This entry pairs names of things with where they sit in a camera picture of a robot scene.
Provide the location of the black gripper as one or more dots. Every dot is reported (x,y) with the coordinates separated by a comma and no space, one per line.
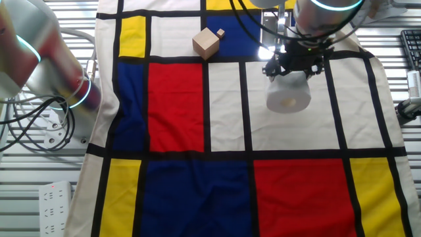
(299,56)

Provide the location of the white toilet paper roll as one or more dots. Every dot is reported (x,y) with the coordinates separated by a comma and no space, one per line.
(287,93)

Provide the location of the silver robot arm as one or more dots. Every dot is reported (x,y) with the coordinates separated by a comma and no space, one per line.
(19,33)

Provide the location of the small wooden cube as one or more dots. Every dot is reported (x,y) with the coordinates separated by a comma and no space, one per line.
(220,33)

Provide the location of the large wooden cube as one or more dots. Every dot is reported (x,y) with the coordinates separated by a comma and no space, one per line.
(205,42)

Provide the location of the white paper sheet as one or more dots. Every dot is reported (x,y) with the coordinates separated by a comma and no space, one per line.
(378,11)

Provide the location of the colour block patterned cloth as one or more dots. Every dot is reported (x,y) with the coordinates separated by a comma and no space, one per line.
(197,131)

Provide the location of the black keyboard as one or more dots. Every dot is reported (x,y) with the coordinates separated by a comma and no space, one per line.
(412,49)

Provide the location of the white power strip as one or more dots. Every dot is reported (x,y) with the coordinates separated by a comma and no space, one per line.
(54,210)

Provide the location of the small silver camera on mount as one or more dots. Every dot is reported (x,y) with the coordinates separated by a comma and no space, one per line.
(412,95)

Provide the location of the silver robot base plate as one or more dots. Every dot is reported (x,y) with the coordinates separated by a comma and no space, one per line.
(59,135)

